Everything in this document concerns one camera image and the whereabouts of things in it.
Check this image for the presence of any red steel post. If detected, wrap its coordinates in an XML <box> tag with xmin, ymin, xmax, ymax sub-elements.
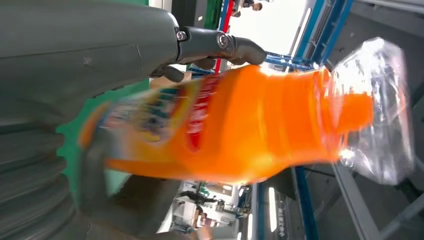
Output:
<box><xmin>214</xmin><ymin>0</ymin><xmax>234</xmax><ymax>73</ymax></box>

